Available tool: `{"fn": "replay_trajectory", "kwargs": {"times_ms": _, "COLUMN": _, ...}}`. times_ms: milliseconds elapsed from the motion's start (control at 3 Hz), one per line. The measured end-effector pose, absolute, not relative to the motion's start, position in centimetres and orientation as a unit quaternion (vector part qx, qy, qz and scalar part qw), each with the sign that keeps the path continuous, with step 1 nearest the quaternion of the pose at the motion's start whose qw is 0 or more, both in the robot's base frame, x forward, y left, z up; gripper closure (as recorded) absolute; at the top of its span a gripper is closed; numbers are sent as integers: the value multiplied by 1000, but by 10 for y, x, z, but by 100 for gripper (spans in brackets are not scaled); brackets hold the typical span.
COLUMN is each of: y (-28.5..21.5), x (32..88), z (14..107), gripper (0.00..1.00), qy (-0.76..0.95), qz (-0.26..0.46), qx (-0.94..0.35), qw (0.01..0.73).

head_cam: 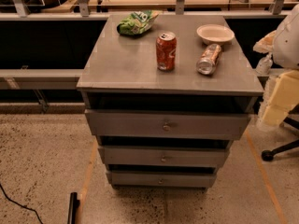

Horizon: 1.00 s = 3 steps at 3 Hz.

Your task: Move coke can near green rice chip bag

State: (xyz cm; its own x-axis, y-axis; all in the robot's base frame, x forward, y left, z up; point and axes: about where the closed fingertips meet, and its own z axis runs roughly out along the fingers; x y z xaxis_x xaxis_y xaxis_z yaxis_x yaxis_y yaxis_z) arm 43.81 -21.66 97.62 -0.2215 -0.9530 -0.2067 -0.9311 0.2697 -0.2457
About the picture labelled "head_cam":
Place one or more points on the black office chair base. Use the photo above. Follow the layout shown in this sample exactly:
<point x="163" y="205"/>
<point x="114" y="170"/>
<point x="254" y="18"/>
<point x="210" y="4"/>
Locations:
<point x="268" y="155"/>

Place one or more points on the grey drawer cabinet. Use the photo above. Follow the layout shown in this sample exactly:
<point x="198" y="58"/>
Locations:
<point x="122" y="75"/>

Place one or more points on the green rice chip bag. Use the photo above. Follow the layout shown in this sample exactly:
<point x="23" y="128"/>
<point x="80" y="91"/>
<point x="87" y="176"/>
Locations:
<point x="138" y="22"/>

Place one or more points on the grey drawer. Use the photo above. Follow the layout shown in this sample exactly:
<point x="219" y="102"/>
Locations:
<point x="166" y="125"/>
<point x="160" y="180"/>
<point x="157" y="156"/>

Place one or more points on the bottom grey drawer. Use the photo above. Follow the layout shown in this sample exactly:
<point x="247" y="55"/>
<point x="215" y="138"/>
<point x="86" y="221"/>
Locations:
<point x="160" y="180"/>

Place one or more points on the metal railing frame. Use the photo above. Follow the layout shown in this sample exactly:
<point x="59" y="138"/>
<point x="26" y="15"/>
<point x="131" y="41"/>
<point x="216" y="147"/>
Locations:
<point x="91" y="9"/>

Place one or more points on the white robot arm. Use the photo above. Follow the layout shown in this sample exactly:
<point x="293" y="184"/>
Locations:
<point x="285" y="50"/>

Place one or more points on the clear sanitizer bottle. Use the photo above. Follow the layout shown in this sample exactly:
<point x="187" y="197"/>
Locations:
<point x="264" y="65"/>

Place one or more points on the black object on floor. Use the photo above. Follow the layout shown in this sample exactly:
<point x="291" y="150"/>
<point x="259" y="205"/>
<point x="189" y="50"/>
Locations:
<point x="73" y="208"/>

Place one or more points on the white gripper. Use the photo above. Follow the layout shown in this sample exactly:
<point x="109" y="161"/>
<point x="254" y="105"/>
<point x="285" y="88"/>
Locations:
<point x="288" y="46"/>

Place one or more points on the white bowl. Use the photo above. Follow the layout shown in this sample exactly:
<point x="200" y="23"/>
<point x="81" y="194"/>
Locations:
<point x="214" y="33"/>

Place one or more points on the middle grey drawer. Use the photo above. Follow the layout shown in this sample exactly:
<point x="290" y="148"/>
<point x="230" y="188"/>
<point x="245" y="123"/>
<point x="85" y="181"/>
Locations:
<point x="157" y="156"/>

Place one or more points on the red coke can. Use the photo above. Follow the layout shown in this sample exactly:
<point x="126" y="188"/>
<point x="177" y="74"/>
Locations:
<point x="166" y="44"/>

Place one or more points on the silver can lying down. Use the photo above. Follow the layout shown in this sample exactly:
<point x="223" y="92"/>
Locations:
<point x="208" y="61"/>

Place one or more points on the top grey drawer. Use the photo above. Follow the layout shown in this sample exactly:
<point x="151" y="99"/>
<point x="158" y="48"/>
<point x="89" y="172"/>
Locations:
<point x="166" y="125"/>

